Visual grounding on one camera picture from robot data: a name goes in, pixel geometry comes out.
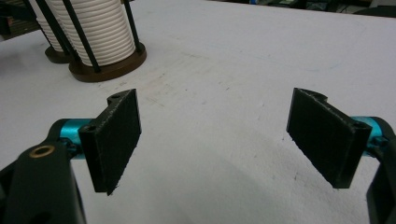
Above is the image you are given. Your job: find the dark brown background furniture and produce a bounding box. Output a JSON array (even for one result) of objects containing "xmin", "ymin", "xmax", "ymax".
[{"xmin": 0, "ymin": 0, "xmax": 41, "ymax": 41}]

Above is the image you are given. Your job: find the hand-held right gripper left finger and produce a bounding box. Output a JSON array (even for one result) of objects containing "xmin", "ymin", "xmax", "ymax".
[{"xmin": 59, "ymin": 89, "xmax": 142, "ymax": 196}]

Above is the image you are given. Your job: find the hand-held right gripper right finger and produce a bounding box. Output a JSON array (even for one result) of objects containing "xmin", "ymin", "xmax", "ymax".
[{"xmin": 286, "ymin": 87, "xmax": 390, "ymax": 189}]

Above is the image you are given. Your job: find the stack of white cups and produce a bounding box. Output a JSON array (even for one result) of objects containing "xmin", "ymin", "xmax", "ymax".
[
  {"xmin": 29, "ymin": 0, "xmax": 68, "ymax": 52},
  {"xmin": 49, "ymin": 0, "xmax": 136, "ymax": 67}
]

